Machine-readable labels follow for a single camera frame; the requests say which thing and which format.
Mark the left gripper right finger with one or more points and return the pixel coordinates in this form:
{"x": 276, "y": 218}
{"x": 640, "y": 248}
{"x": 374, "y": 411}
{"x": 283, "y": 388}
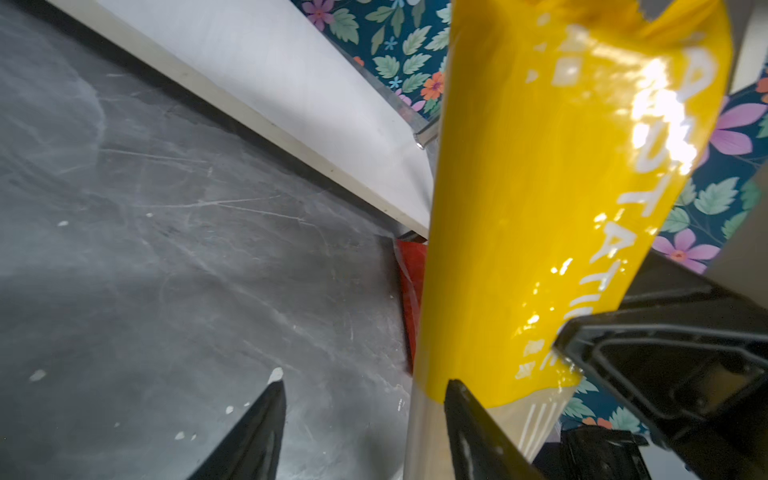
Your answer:
{"x": 479, "y": 448}

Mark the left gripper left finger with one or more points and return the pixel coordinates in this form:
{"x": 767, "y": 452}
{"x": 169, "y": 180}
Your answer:
{"x": 251, "y": 449}

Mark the yellow Pastatime bag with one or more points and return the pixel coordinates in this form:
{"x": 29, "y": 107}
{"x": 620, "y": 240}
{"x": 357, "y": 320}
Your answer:
{"x": 568, "y": 130}

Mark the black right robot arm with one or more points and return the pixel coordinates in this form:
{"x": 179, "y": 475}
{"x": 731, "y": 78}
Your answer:
{"x": 688, "y": 358}

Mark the small red pasta bag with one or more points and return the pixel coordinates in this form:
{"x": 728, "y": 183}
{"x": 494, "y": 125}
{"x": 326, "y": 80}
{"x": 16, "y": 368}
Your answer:
{"x": 411, "y": 260}

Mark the white two-tier shelf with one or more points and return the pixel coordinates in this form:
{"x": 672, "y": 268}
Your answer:
{"x": 266, "y": 66}

